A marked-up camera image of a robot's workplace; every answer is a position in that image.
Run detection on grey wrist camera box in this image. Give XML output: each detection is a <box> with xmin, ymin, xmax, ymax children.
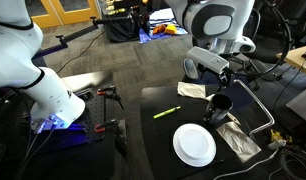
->
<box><xmin>186</xmin><ymin>46</ymin><xmax>229</xmax><ymax>75</ymax></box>

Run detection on grey cabinet box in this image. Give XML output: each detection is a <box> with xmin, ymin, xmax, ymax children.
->
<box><xmin>285</xmin><ymin>84</ymin><xmax>306</xmax><ymax>121</ymax></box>

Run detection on black mesh office chair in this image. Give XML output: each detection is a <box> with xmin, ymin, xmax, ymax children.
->
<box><xmin>244</xmin><ymin>0</ymin><xmax>306</xmax><ymax>83</ymax></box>

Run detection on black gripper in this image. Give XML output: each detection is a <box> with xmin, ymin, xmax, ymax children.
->
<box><xmin>218</xmin><ymin>66</ymin><xmax>236</xmax><ymax>93</ymax></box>

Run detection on light wooden desk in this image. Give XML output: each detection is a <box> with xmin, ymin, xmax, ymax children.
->
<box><xmin>276</xmin><ymin>43</ymin><xmax>306</xmax><ymax>79</ymax></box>

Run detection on thin black floor cable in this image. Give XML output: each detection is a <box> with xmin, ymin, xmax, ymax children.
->
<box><xmin>55</xmin><ymin>29</ymin><xmax>107</xmax><ymax>75</ymax></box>

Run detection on long black boom bar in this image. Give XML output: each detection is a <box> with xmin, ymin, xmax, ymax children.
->
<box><xmin>32</xmin><ymin>15</ymin><xmax>136</xmax><ymax>62</ymax></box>

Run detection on tangled black floor cables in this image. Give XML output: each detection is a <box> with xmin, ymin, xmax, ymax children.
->
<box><xmin>267</xmin><ymin>146</ymin><xmax>306</xmax><ymax>180</ymax></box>

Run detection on small orange object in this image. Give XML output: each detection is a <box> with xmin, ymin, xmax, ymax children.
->
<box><xmin>152</xmin><ymin>23</ymin><xmax>167</xmax><ymax>35</ymax></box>

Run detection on yellow door with window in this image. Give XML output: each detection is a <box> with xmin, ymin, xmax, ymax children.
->
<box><xmin>24</xmin><ymin>0</ymin><xmax>62</xmax><ymax>30</ymax></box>
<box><xmin>48</xmin><ymin>0</ymin><xmax>102</xmax><ymax>25</ymax></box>

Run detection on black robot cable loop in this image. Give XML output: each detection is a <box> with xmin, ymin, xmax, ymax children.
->
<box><xmin>226</xmin><ymin>0</ymin><xmax>293</xmax><ymax>79</ymax></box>

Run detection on yellow items pile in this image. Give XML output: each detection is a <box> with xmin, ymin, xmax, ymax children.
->
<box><xmin>105</xmin><ymin>0</ymin><xmax>127</xmax><ymax>16</ymax></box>

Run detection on yellow connector plug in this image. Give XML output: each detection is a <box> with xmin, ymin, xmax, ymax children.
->
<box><xmin>269</xmin><ymin>128</ymin><xmax>294</xmax><ymax>146</ymax></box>

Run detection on black equipment bag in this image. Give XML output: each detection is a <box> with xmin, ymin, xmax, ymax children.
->
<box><xmin>102</xmin><ymin>9</ymin><xmax>151</xmax><ymax>43</ymax></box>

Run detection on white round plate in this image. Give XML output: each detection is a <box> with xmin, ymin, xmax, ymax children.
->
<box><xmin>172</xmin><ymin>123</ymin><xmax>217</xmax><ymax>168</ymax></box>

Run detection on black mug with white pattern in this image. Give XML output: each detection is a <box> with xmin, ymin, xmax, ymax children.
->
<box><xmin>202</xmin><ymin>93</ymin><xmax>234</xmax><ymax>125</ymax></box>

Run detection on crumpled white napkin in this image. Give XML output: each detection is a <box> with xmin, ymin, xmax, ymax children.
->
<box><xmin>177</xmin><ymin>81</ymin><xmax>207</xmax><ymax>100</ymax></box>
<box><xmin>215</xmin><ymin>121</ymin><xmax>262</xmax><ymax>163</ymax></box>

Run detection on black robot mount stand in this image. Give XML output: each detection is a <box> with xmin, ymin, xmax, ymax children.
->
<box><xmin>0</xmin><ymin>70</ymin><xmax>128</xmax><ymax>180</ymax></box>

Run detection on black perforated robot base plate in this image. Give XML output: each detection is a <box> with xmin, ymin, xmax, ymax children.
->
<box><xmin>26</xmin><ymin>87</ymin><xmax>116</xmax><ymax>155</ymax></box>

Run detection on yellow-green marker pen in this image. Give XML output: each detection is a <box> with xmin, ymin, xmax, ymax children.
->
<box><xmin>152</xmin><ymin>105</ymin><xmax>182</xmax><ymax>120</ymax></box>

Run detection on orange-handled bar clamp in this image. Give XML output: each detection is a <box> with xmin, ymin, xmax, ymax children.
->
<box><xmin>96</xmin><ymin>85</ymin><xmax>125</xmax><ymax>111</ymax></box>
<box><xmin>93</xmin><ymin>118</ymin><xmax>128</xmax><ymax>148</ymax></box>

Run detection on chrome tube table handle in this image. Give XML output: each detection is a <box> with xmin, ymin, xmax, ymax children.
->
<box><xmin>232</xmin><ymin>78</ymin><xmax>276</xmax><ymax>136</ymax></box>

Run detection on small yellow block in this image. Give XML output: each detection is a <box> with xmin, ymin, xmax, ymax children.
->
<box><xmin>164</xmin><ymin>23</ymin><xmax>178</xmax><ymax>36</ymax></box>

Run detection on navy office chair mesh back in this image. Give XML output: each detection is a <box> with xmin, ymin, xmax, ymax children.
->
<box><xmin>182</xmin><ymin>8</ymin><xmax>277</xmax><ymax>92</ymax></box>

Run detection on white power cord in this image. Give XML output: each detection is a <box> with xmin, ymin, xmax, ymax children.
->
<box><xmin>212</xmin><ymin>147</ymin><xmax>281</xmax><ymax>180</ymax></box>

